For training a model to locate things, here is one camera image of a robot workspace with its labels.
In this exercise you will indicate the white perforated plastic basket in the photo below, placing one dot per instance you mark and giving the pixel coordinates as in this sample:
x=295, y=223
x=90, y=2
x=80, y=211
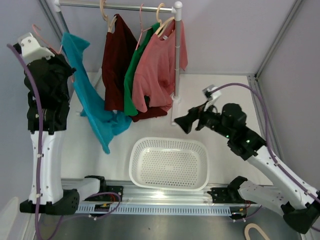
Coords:
x=169, y=164

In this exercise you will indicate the teal t shirt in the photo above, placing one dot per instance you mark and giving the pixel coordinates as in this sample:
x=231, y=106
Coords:
x=105, y=124

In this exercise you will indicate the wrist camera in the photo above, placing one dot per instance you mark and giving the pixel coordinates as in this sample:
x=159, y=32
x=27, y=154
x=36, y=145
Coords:
x=31, y=50
x=212, y=94

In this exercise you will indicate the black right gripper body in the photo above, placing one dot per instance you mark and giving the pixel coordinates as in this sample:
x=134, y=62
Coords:
x=210, y=119

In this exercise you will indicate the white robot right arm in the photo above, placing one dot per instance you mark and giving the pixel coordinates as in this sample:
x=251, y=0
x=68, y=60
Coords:
x=296, y=201

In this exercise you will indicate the white slotted cable duct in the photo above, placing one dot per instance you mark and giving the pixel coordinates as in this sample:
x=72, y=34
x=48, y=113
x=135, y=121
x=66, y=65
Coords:
x=136, y=209

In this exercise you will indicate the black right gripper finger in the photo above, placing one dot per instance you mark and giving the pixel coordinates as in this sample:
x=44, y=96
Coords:
x=187, y=127
x=192, y=115

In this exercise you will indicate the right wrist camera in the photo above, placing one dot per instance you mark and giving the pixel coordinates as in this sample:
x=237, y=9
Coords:
x=212, y=94

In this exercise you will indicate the pink t shirt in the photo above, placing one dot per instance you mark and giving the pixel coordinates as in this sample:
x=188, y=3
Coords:
x=154, y=78

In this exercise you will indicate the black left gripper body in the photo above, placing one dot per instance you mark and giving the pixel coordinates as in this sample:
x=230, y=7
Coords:
x=63, y=69

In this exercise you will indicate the aluminium mounting rail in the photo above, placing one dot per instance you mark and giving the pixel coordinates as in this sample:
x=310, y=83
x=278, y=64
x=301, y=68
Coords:
x=209, y=195

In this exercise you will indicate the pink wire hanger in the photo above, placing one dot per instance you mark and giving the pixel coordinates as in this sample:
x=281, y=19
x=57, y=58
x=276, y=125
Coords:
x=37, y=30
x=142, y=29

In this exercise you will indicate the dark red t shirt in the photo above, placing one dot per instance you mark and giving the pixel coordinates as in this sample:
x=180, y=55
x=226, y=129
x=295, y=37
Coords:
x=118, y=51

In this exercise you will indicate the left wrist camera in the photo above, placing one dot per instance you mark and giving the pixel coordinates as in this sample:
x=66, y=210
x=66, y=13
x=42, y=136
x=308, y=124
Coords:
x=31, y=50

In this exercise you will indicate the green t shirt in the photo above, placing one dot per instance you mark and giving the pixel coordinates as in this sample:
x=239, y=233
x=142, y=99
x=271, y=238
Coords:
x=129, y=107

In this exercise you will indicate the white metal clothes rack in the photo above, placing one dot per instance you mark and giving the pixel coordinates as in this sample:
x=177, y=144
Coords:
x=177, y=62

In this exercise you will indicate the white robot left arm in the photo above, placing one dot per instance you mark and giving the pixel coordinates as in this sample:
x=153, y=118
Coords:
x=47, y=131

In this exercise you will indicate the aluminium cage frame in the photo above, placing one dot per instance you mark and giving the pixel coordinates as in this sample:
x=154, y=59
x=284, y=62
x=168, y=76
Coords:
x=223, y=36

